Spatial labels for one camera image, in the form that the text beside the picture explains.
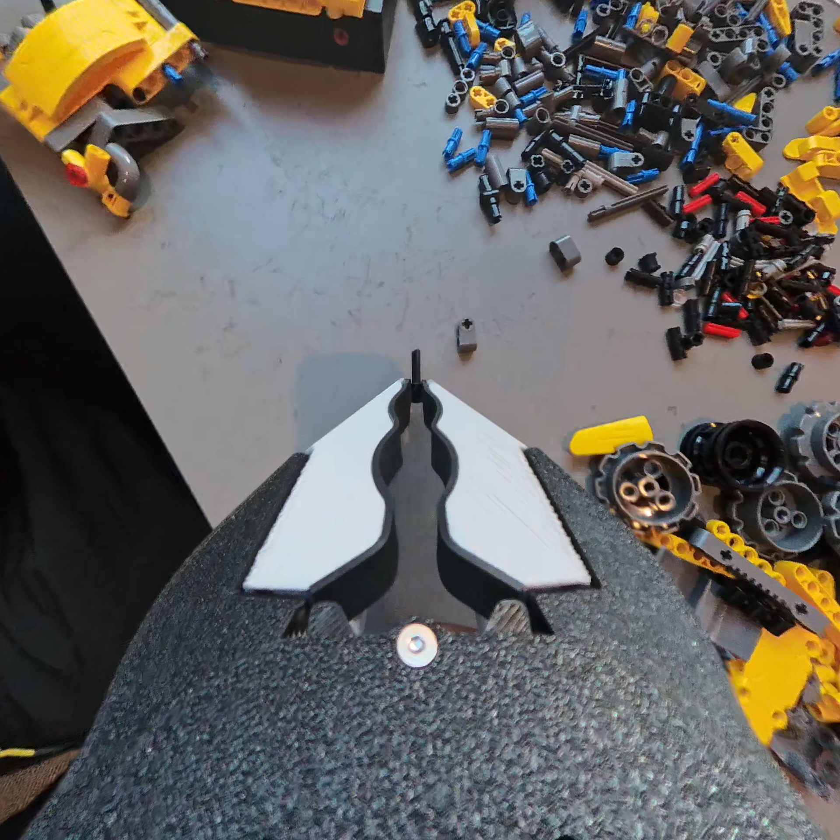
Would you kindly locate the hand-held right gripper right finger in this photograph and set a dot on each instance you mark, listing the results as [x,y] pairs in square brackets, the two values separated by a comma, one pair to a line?
[518,518]

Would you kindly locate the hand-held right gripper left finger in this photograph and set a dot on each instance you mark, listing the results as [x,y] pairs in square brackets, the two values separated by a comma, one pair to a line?
[321,518]

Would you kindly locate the black connector pin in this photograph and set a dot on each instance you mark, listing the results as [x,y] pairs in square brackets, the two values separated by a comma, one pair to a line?
[415,367]

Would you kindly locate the yellow grey toy vehicle assembly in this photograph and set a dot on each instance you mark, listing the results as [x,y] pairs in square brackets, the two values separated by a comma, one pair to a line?
[79,59]

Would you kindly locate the yellow curved panel piece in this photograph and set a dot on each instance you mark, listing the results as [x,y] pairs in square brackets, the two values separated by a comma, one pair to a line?
[610,434]

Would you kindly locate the dark grey cross-hole piece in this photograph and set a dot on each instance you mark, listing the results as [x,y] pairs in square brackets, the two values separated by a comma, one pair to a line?
[466,338]

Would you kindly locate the small dark grey block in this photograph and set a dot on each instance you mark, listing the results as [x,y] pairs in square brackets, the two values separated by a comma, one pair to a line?
[564,254]

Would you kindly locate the pile of small building pieces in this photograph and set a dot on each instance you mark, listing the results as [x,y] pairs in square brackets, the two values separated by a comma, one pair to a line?
[656,144]

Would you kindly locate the black battery box yellow beams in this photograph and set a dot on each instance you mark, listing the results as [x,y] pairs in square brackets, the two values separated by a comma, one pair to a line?
[315,39]

